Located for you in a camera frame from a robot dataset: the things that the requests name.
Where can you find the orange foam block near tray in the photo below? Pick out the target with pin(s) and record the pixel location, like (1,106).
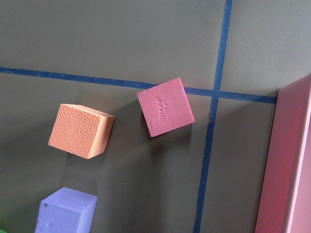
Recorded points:
(81,130)

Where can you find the purple foam block near tray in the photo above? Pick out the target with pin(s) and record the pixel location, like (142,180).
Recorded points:
(66,211)

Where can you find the pink plastic tray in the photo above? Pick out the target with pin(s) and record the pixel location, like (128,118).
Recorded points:
(285,201)

